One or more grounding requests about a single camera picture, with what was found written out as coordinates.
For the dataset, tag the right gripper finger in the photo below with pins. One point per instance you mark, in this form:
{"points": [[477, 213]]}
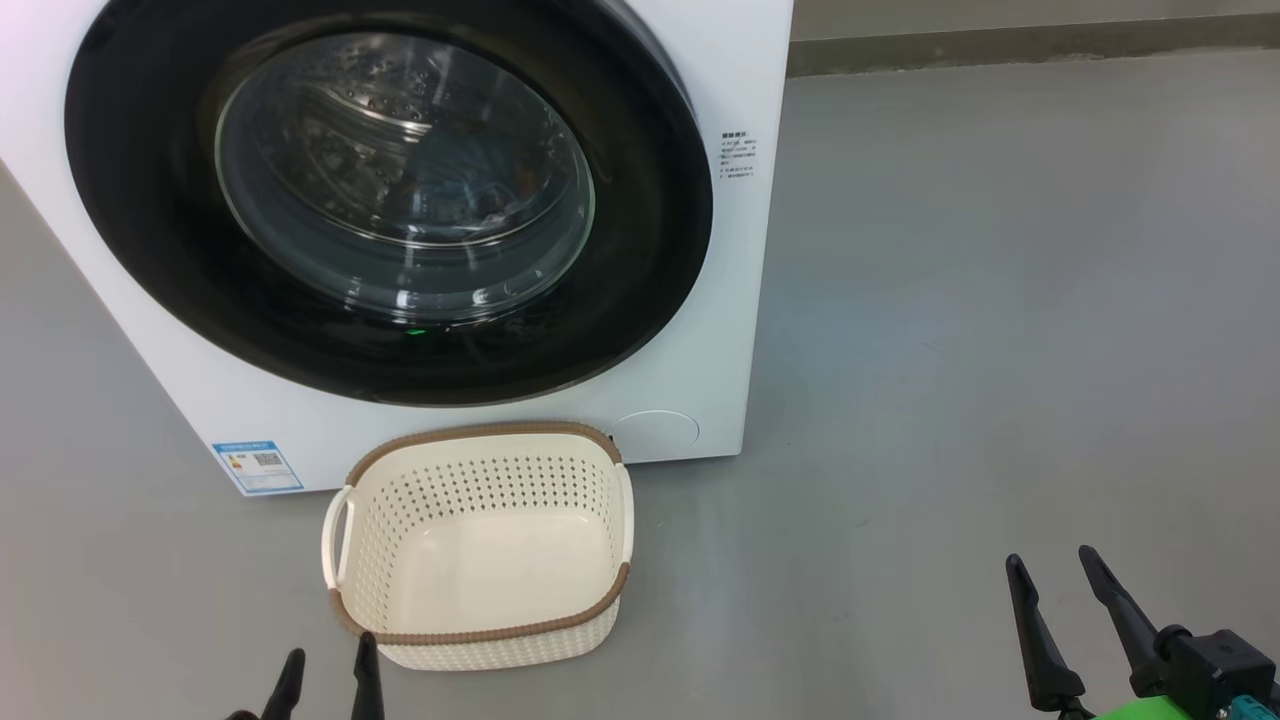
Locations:
{"points": [[1125, 625], [1045, 660]]}

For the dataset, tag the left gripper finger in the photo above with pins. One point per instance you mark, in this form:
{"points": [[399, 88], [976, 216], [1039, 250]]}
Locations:
{"points": [[367, 685], [285, 695]]}

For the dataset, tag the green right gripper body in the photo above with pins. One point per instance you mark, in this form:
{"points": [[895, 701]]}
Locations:
{"points": [[1160, 711]]}

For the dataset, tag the black round glass washer door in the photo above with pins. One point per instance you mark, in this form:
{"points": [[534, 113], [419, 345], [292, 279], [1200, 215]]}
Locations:
{"points": [[140, 230]]}

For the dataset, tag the blue garment with orange print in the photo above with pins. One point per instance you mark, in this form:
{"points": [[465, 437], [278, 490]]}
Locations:
{"points": [[460, 170]]}

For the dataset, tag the cream perforated laundry basket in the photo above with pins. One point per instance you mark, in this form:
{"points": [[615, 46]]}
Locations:
{"points": [[380, 520]]}

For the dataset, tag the white front-load washing machine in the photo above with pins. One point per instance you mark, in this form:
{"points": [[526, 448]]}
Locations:
{"points": [[700, 330]]}

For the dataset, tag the blue energy label sticker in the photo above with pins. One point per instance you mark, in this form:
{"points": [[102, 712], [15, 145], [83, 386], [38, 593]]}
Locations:
{"points": [[258, 467]]}

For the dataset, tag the round white filter cover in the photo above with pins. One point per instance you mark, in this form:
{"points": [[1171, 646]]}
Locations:
{"points": [[655, 435]]}

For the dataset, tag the small printed text label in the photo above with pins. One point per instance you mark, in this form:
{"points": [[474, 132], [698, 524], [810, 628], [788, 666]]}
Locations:
{"points": [[738, 155]]}

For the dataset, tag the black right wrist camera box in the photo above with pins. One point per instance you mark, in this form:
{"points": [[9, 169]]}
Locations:
{"points": [[1220, 665]]}

